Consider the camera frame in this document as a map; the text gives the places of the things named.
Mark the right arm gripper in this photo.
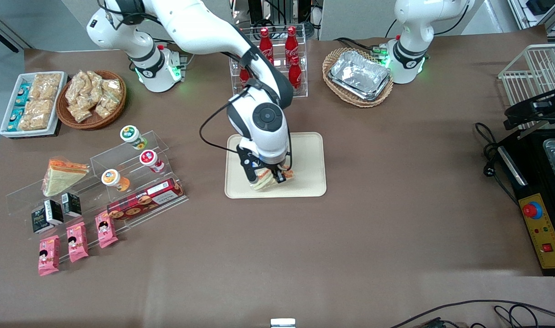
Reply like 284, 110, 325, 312
237, 145, 290, 185

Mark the triangular sandwich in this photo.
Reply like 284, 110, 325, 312
249, 167, 296, 192
41, 157, 90, 197

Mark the beige plastic tray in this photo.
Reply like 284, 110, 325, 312
224, 132, 327, 200

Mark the aluminium foil tray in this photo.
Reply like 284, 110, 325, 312
328, 50, 392, 101

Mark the white rectangular snack tray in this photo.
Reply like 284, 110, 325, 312
0, 71, 69, 138

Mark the black machine with yellow panel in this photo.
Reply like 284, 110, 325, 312
496, 127, 555, 277

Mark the red emergency stop button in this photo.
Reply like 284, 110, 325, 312
522, 201, 544, 221

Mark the clear acrylic stepped stand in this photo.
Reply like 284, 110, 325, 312
6, 171, 128, 266
89, 130, 189, 229

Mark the grey metal shelf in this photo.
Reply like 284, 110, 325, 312
507, 0, 555, 33

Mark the clear acrylic bottle rack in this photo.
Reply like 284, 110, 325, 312
229, 25, 309, 98

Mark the red-lid yogurt cup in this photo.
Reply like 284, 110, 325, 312
139, 149, 165, 174

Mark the light tan wicker basket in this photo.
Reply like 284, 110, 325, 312
322, 47, 394, 108

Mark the red cookie box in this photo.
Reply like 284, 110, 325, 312
106, 178, 185, 222

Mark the brown table cover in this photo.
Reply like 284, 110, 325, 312
0, 25, 555, 328

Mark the green-lid yogurt cup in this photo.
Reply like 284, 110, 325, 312
120, 125, 147, 151

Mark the orange-lid yogurt cup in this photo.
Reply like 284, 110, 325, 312
101, 168, 131, 192

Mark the black equipment rack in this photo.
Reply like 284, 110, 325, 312
229, 0, 324, 41

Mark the pink cartoon snack packet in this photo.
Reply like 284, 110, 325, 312
38, 235, 61, 277
66, 221, 90, 263
95, 210, 119, 249

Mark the clear bag of fried snacks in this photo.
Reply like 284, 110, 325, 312
84, 70, 106, 108
94, 94, 119, 118
68, 103, 94, 123
102, 78, 123, 103
66, 72, 88, 107

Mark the dark brown wicker basket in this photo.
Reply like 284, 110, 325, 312
56, 69, 127, 130

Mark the small black carton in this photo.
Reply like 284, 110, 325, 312
44, 199, 64, 226
61, 192, 82, 218
31, 207, 51, 234

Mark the golden crisp snack pack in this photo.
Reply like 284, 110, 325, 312
30, 72, 62, 101
20, 99, 56, 131

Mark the teal snack packet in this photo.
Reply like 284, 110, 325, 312
7, 107, 25, 132
14, 83, 31, 107

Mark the white wire basket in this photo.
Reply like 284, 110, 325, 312
498, 43, 555, 133

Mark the black cable with plug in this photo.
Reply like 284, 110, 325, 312
474, 122, 520, 206

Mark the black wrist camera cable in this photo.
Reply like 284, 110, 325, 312
199, 86, 251, 158

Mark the black arm base cable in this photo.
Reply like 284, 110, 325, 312
158, 41, 199, 70
333, 36, 391, 61

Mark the long black cable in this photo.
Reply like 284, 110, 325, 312
388, 299, 555, 328

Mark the looped black cable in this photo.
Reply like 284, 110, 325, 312
493, 304, 541, 328

